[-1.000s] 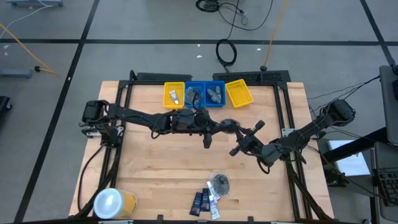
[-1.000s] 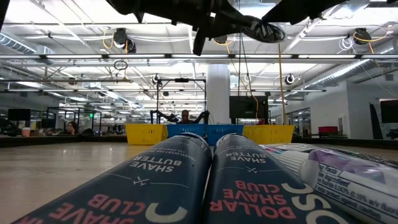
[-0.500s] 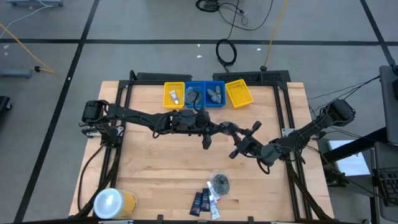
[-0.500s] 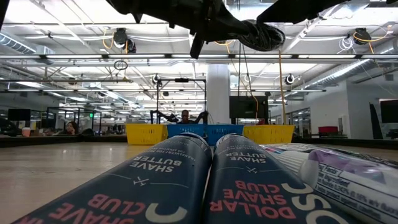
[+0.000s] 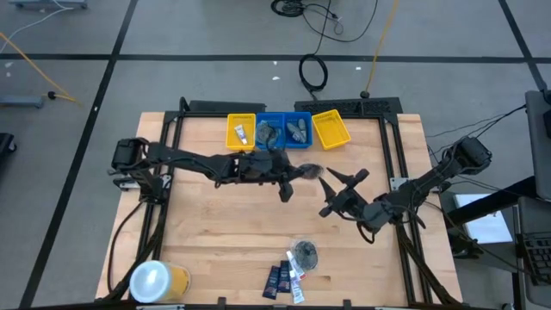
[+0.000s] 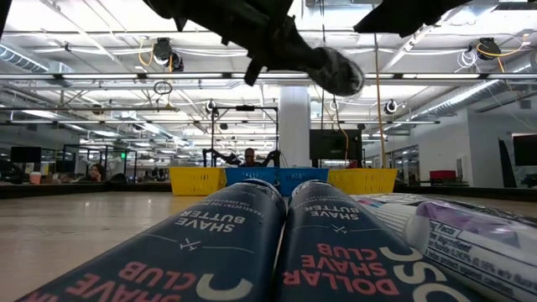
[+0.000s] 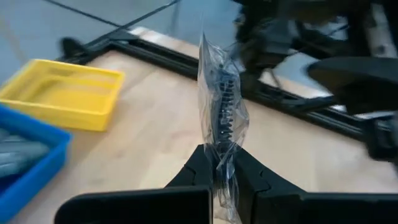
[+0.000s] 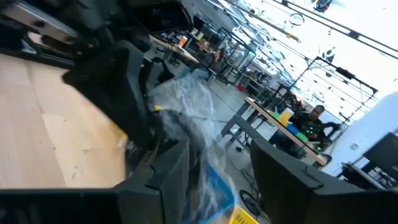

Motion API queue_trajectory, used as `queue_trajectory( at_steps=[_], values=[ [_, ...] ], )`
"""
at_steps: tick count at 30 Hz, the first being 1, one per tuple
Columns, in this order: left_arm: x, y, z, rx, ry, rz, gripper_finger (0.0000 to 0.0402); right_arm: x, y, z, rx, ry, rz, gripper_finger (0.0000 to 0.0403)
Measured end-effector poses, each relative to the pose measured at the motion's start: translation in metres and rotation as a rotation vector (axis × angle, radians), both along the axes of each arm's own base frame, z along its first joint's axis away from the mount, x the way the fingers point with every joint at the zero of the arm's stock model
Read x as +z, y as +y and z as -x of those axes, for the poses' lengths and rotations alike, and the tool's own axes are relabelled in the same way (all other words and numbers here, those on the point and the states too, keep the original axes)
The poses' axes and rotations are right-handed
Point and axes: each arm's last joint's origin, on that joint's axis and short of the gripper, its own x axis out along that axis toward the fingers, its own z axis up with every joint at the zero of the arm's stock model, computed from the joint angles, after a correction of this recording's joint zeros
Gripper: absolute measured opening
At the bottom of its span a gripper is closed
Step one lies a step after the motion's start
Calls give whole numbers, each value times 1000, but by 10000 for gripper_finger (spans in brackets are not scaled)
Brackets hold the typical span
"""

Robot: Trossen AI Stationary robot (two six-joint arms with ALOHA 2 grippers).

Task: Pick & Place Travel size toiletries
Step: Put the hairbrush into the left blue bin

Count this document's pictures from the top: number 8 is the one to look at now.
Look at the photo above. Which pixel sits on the black monitor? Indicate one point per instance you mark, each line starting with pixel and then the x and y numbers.
pixel 384 155

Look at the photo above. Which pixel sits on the orange cup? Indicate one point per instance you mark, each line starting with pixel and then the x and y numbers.
pixel 183 41

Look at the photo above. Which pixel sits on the person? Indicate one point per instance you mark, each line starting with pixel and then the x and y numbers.
pixel 311 124
pixel 214 60

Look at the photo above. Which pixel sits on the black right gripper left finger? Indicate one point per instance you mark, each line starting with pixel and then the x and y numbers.
pixel 164 193

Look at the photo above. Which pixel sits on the black mesh sponge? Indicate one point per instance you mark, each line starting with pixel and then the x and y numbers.
pixel 186 93

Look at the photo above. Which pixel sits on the wooden background workbench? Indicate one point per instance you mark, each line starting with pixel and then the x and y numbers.
pixel 174 48
pixel 317 157

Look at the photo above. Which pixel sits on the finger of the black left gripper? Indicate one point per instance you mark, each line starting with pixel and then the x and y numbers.
pixel 115 87
pixel 155 73

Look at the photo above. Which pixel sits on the yellow storage bin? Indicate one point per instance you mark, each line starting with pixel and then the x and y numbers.
pixel 285 117

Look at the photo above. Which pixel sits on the white building column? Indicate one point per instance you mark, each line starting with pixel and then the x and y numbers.
pixel 367 124

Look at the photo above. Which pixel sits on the green storage bin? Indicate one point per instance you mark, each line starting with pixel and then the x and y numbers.
pixel 301 137

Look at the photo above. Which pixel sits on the silver mounting bracket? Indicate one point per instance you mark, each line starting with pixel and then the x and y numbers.
pixel 31 20

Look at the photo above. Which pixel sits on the black background camera rig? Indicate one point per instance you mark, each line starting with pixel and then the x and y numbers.
pixel 345 73

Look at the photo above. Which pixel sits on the blue storage bin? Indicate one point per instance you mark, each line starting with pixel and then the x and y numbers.
pixel 292 129

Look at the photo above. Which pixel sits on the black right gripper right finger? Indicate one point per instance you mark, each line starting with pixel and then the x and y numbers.
pixel 280 186

